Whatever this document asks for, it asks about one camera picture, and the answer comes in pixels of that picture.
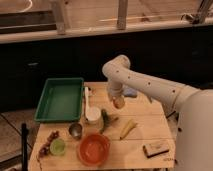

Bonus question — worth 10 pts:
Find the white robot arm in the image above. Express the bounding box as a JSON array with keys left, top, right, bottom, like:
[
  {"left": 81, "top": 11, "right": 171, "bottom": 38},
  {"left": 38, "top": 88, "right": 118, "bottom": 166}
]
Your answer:
[{"left": 102, "top": 55, "right": 213, "bottom": 171}]

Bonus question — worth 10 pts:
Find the small metal cup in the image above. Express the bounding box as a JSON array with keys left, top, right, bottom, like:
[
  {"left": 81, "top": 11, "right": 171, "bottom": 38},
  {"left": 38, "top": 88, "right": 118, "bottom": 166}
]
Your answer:
[{"left": 69, "top": 123, "right": 82, "bottom": 140}]

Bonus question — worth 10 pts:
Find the green plastic cup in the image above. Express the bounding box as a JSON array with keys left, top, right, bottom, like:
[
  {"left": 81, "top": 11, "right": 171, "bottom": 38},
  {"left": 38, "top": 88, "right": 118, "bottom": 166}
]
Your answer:
[{"left": 50, "top": 138, "right": 65, "bottom": 156}]

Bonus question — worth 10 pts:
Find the blue sponge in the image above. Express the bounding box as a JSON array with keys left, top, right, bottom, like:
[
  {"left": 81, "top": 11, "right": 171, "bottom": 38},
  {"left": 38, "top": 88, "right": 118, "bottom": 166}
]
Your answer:
[{"left": 123, "top": 87, "right": 137, "bottom": 98}]

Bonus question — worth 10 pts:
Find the green cucumber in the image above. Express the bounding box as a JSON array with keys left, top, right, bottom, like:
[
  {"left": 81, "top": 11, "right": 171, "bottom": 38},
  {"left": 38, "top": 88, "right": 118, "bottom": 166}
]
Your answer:
[{"left": 99, "top": 109, "right": 109, "bottom": 134}]

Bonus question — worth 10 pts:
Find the yellow banana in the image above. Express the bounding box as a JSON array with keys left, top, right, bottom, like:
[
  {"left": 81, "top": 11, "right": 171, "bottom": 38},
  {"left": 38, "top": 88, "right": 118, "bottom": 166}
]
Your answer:
[{"left": 120, "top": 120, "right": 137, "bottom": 139}]

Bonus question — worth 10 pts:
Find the orange plastic bowl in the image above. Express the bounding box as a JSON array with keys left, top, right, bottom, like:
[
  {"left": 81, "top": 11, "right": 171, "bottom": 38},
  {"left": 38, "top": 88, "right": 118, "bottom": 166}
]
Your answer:
[{"left": 77, "top": 133, "right": 110, "bottom": 166}]

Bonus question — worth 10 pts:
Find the green plastic tray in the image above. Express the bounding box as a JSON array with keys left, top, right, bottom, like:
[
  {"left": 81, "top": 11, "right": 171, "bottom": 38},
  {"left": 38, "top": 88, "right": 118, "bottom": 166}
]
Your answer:
[{"left": 35, "top": 78, "right": 84, "bottom": 123}]

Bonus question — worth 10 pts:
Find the wooden block eraser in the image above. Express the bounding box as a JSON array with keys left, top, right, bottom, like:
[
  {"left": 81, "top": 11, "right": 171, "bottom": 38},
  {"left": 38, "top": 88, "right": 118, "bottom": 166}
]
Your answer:
[{"left": 143, "top": 140, "right": 169, "bottom": 158}]

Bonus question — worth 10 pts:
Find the bunch of red grapes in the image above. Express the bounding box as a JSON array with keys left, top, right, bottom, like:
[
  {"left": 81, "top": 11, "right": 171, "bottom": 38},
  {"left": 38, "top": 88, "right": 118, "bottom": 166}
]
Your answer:
[{"left": 38, "top": 131, "right": 59, "bottom": 158}]

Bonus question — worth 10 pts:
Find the black pole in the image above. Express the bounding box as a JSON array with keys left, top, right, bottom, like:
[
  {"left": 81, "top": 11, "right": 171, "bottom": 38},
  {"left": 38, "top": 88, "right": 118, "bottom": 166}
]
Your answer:
[{"left": 21, "top": 123, "right": 28, "bottom": 171}]

